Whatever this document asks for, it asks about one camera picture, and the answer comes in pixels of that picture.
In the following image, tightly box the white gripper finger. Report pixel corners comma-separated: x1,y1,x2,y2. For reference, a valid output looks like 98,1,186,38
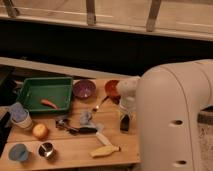
129,113,136,127
118,113,123,127

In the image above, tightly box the black eraser block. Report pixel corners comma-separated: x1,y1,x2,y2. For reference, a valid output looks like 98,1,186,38
120,114,130,132

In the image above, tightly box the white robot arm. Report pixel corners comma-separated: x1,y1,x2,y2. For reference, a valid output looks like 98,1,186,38
117,59,213,171

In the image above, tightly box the orange bowl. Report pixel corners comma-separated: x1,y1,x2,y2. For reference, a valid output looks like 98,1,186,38
105,80,120,98

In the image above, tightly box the metal spoon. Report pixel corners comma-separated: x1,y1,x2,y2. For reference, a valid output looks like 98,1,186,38
92,96,109,112

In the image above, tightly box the grey blue cloth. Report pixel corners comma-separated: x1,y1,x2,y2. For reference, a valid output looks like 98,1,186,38
79,111,104,131

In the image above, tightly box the purple bowl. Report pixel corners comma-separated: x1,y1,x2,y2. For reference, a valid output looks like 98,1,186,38
73,79,96,99

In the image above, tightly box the red sausage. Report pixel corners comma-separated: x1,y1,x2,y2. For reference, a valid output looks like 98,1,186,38
41,99,58,109

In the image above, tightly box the metal cup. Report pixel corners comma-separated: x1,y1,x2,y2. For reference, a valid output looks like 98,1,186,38
38,142,55,159

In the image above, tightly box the orange apple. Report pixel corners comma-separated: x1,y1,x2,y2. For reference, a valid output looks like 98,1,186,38
32,123,49,139

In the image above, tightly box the green plastic tray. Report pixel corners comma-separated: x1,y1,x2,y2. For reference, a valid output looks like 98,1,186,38
17,77,73,114

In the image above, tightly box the white cup with blue cloth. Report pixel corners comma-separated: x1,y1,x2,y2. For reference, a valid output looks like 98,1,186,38
9,102,33,130

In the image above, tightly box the white knife handle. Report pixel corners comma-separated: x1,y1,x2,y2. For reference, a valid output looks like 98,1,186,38
96,132,112,146

